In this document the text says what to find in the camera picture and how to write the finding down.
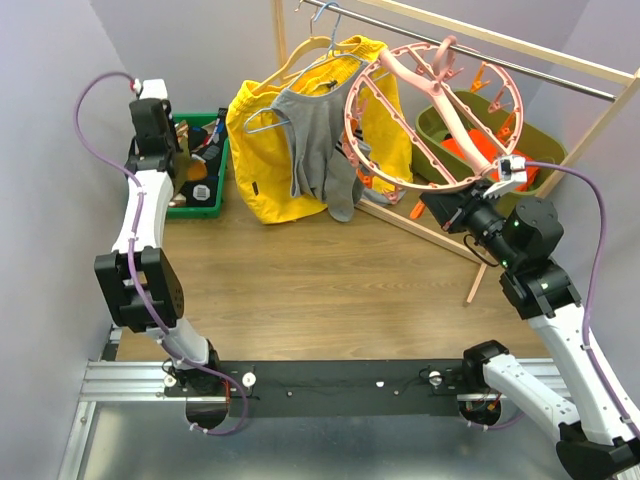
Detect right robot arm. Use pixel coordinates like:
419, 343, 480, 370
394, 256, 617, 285
420, 182, 639, 479

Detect black patterned sock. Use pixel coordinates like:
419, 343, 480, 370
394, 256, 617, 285
181, 108, 228, 208

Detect purple cable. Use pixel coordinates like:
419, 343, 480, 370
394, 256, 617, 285
73, 72, 251, 437
524, 160, 640, 436

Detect wooden clothes hanger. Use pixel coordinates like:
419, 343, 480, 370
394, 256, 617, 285
251, 2, 357, 95

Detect metal hanging rail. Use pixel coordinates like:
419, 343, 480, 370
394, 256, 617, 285
303, 0, 617, 103

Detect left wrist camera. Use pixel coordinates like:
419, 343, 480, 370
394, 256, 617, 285
131, 79, 168, 100

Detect pink round clip hanger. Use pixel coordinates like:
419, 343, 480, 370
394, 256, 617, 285
342, 36, 524, 194

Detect green plastic tray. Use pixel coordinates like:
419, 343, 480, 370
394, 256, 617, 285
168, 107, 229, 219

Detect yellow shorts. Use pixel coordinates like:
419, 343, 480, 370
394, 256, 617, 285
226, 35, 404, 224

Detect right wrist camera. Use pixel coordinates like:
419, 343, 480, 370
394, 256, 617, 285
484, 155, 528, 199

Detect orange cloth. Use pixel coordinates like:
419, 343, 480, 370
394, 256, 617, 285
440, 128, 541, 194

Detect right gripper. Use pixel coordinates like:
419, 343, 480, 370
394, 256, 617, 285
422, 178, 520, 268

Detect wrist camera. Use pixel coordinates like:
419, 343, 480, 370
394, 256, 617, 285
484, 155, 528, 199
131, 79, 168, 100

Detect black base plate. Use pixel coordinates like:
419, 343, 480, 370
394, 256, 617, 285
161, 359, 480, 419

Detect orange clothes peg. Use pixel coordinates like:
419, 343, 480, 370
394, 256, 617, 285
409, 201, 426, 220

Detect olive striped sock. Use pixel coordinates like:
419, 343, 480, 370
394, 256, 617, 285
172, 150, 208, 195

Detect grey striped sock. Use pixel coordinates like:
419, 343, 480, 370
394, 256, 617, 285
323, 141, 365, 223

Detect blue wire hanger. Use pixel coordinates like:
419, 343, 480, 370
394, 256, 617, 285
244, 0, 371, 135

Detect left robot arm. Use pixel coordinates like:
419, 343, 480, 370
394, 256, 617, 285
94, 96, 227, 396

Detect olive green plastic bin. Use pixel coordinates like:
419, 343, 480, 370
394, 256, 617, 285
411, 90, 566, 214

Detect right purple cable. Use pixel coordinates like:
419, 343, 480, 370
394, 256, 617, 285
524, 160, 640, 436

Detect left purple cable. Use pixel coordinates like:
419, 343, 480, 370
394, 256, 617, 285
73, 72, 251, 437

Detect wooden clothes rack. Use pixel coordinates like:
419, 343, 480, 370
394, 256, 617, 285
272, 0, 640, 306

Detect grey tank top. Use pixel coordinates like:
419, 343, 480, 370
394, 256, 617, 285
271, 84, 390, 205

